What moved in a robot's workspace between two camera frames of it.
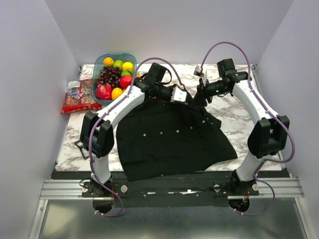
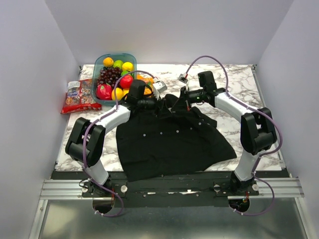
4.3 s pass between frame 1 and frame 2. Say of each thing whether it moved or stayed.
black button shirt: stayed
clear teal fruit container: stayed
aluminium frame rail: stayed
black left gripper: moved
